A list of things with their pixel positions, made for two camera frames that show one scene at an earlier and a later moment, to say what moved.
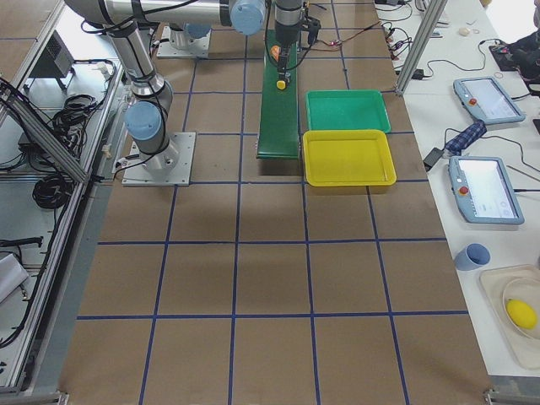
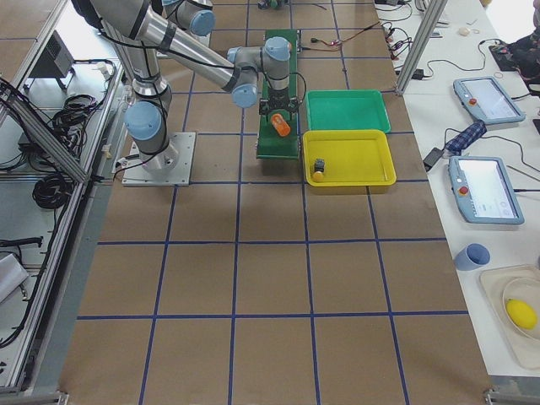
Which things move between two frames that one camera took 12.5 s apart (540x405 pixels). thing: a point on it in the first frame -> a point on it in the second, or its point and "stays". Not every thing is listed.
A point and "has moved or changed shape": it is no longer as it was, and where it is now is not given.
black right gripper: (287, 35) -> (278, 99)
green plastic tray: (347, 110) stays
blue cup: (472, 256) stays
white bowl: (526, 290) stays
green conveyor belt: (278, 119) stays
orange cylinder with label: (275, 51) has moved or changed shape
